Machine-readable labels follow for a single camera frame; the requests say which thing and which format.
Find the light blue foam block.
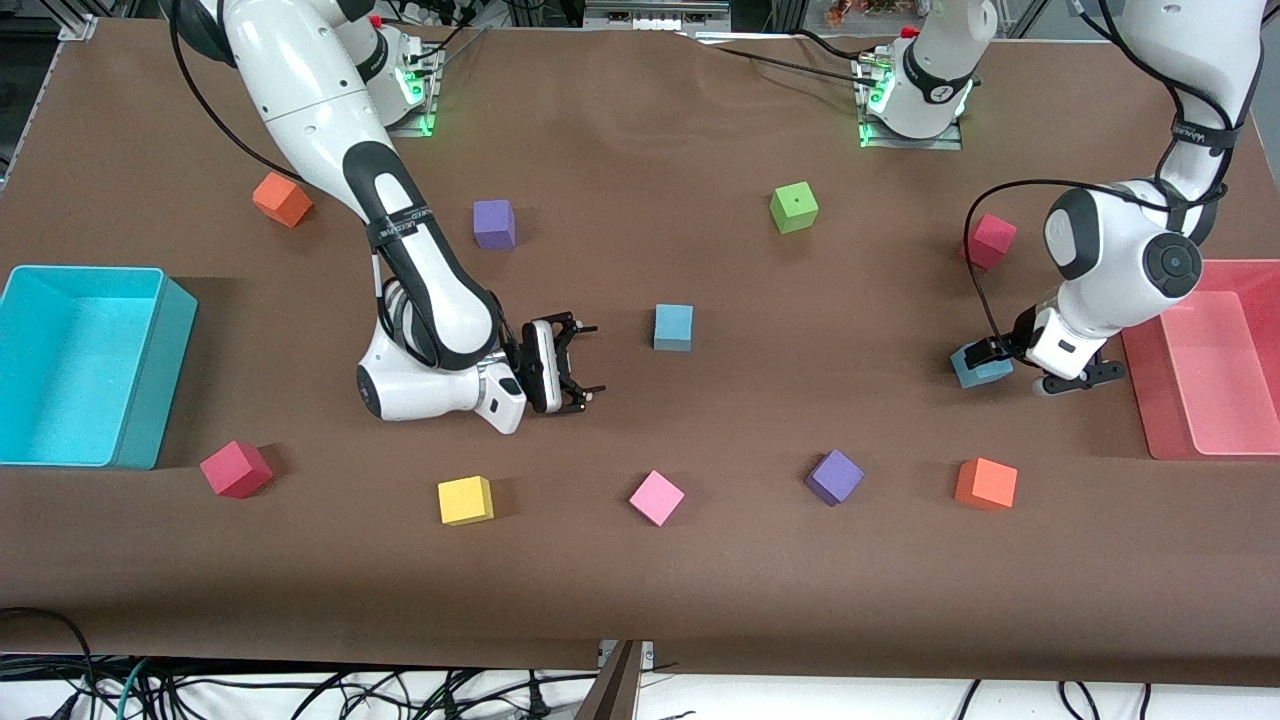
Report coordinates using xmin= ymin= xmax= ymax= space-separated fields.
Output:
xmin=950 ymin=340 xmax=1014 ymax=389
xmin=654 ymin=304 xmax=694 ymax=352

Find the brown table cloth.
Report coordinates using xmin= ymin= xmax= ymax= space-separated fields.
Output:
xmin=0 ymin=18 xmax=1280 ymax=689

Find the red foam block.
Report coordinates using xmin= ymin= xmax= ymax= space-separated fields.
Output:
xmin=199 ymin=440 xmax=274 ymax=499
xmin=962 ymin=213 xmax=1018 ymax=269

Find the pink foam block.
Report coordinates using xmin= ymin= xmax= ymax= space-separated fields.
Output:
xmin=629 ymin=470 xmax=686 ymax=527

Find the purple foam block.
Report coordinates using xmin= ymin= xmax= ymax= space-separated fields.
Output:
xmin=806 ymin=449 xmax=865 ymax=507
xmin=473 ymin=199 xmax=517 ymax=251

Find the orange foam block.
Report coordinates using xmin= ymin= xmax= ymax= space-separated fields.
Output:
xmin=954 ymin=457 xmax=1019 ymax=511
xmin=252 ymin=172 xmax=314 ymax=229

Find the yellow foam block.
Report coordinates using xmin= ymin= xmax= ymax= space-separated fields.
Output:
xmin=437 ymin=475 xmax=495 ymax=526

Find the pink plastic bin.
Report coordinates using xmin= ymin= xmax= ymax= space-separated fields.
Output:
xmin=1120 ymin=258 xmax=1280 ymax=461

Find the green foam block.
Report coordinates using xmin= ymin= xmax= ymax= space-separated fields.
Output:
xmin=770 ymin=181 xmax=820 ymax=235

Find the gray background device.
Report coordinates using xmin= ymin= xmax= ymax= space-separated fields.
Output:
xmin=585 ymin=0 xmax=731 ymax=31

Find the orange background clutter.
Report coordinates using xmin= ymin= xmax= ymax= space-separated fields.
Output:
xmin=825 ymin=0 xmax=901 ymax=26

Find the cyan plastic bin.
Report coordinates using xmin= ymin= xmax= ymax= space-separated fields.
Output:
xmin=0 ymin=265 xmax=198 ymax=471

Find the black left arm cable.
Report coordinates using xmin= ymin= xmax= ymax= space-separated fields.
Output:
xmin=965 ymin=0 xmax=1251 ymax=346

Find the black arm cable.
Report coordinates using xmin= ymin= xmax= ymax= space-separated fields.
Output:
xmin=168 ymin=0 xmax=441 ymax=366
xmin=965 ymin=0 xmax=1251 ymax=346

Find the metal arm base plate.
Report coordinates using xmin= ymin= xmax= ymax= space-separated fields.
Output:
xmin=858 ymin=50 xmax=966 ymax=151
xmin=385 ymin=45 xmax=438 ymax=138

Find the dark table post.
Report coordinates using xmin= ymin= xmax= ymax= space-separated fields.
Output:
xmin=575 ymin=640 xmax=641 ymax=720

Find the black base cable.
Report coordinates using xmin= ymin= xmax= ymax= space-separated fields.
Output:
xmin=420 ymin=20 xmax=493 ymax=63

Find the black cable on cloth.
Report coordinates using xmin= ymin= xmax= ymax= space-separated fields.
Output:
xmin=695 ymin=40 xmax=886 ymax=81

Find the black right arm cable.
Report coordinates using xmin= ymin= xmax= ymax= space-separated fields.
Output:
xmin=168 ymin=0 xmax=441 ymax=366

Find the teal floor cable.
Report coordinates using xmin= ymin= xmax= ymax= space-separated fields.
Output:
xmin=115 ymin=657 xmax=151 ymax=720

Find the aluminium side rail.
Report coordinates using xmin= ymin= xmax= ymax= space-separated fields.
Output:
xmin=0 ymin=45 xmax=56 ymax=191

